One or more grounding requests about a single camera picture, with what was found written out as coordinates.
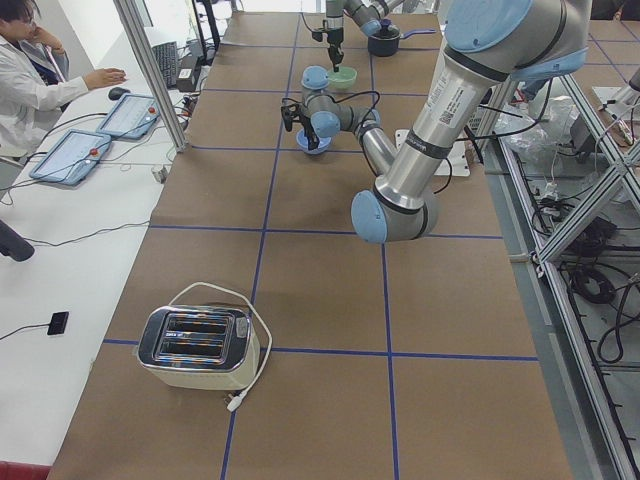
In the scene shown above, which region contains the small black puck device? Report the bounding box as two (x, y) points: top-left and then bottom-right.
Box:
(47, 311), (69, 336)

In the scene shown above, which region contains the white toaster power cord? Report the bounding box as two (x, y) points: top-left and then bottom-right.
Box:
(167, 281), (274, 413)

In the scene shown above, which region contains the cream and chrome toaster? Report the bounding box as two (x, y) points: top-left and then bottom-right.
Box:
(137, 305), (260, 391)

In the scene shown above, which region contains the blue bowl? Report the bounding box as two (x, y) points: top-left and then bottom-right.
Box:
(296, 130), (332, 155)

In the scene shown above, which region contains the blue teach pendant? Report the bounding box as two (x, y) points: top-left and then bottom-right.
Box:
(96, 93), (159, 140)
(29, 129), (112, 186)

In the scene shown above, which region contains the near blue teach pendant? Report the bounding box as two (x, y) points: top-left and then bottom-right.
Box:
(29, 129), (112, 186)

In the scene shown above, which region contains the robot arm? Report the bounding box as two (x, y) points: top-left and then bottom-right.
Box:
(281, 1), (592, 243)
(312, 0), (403, 72)

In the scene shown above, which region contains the green bowl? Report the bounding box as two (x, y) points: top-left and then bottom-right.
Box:
(327, 66), (358, 91)

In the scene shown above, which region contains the aluminium frame post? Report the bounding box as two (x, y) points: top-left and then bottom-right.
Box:
(113, 0), (187, 153)

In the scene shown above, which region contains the person in white coat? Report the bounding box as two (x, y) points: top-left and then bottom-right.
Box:
(1, 1), (126, 153)

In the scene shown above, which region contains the black keyboard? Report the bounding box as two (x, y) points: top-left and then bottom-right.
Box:
(152, 41), (178, 89)

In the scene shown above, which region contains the far blue teach pendant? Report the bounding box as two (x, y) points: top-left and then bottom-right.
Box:
(96, 93), (159, 140)

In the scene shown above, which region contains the black computer mouse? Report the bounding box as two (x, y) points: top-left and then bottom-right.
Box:
(108, 87), (129, 101)

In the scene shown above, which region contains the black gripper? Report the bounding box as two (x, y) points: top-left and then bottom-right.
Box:
(326, 28), (344, 72)
(295, 103), (320, 151)

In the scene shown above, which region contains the dark blue saucepan with lid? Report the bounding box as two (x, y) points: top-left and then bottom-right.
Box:
(367, 19), (436, 57)

